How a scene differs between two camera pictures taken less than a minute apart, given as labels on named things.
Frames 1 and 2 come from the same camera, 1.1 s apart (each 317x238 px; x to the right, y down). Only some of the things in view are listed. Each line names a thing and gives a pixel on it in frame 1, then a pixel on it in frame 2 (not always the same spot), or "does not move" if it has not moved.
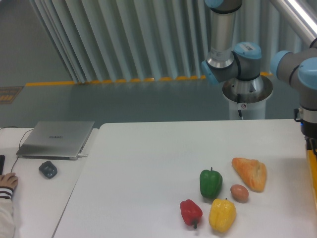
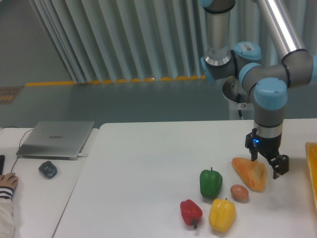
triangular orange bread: (253, 171) does not move
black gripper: (308, 128) to (269, 147)
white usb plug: (79, 155) does not move
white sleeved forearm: (7, 222) does not move
